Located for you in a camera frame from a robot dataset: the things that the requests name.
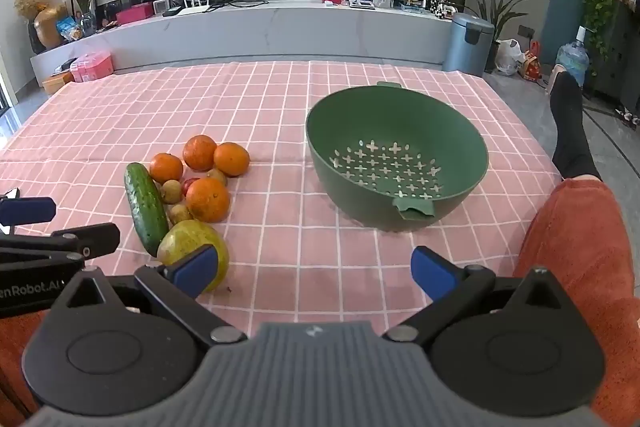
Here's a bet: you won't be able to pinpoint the pink flat box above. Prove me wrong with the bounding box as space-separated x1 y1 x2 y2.
116 3 154 26

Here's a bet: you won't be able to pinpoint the pink checked tablecloth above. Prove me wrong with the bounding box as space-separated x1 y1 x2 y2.
0 59 564 344

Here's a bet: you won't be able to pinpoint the white marble television console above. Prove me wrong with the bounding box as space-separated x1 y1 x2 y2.
30 0 458 84

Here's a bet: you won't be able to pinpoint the gold vase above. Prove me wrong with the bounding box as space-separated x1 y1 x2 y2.
33 4 69 50

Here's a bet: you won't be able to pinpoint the person's left leg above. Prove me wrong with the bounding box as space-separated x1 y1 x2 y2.
0 307 51 427

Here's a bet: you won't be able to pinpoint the green cucumber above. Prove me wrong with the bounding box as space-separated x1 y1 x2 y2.
124 162 170 258

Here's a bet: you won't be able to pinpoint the blue water jug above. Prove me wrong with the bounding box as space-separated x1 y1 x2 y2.
556 26 591 88

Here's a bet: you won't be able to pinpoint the person's leg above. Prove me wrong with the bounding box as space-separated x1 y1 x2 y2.
514 71 640 427
0 307 51 427

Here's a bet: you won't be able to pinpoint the orange cardboard box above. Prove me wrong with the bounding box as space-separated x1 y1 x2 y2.
42 71 76 96

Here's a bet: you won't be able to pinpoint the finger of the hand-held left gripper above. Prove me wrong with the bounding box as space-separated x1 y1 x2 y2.
0 188 57 226
0 223 122 279

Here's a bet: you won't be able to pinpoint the green colander bowl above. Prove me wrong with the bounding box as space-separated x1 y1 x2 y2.
305 82 490 233

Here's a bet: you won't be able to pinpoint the person's right leg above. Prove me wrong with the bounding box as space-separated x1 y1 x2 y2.
514 71 640 427

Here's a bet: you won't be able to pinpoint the orange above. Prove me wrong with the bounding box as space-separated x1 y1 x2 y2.
149 153 185 184
186 177 231 224
182 134 218 172
213 142 251 178

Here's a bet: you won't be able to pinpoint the white plastic bag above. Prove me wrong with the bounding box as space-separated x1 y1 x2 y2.
495 39 526 76

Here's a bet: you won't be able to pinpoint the black cables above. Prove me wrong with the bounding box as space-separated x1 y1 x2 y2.
209 0 274 10

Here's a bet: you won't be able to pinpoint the blue snack bag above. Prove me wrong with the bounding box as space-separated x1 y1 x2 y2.
56 18 84 42

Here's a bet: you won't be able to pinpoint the red gift bag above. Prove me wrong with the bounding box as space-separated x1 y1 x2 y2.
520 41 544 82

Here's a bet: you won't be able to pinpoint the tall leafy floor plant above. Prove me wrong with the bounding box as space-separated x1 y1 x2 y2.
456 0 531 74

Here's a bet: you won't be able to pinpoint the dried flower bunch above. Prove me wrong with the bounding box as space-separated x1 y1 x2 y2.
14 0 52 20

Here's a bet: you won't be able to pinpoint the grey-blue pedal trash can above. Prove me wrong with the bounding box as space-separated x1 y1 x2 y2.
442 12 496 78

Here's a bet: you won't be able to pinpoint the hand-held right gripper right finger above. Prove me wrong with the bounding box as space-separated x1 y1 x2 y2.
382 246 591 344

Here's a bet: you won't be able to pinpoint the pink storage box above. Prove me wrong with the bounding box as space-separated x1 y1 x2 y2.
70 50 115 83

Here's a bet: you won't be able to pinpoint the green pear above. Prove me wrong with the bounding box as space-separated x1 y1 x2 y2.
157 220 230 294

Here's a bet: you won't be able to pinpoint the black and white toy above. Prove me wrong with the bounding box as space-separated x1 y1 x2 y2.
430 0 459 20

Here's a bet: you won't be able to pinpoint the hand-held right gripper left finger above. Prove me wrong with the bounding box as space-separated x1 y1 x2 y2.
49 244 249 346

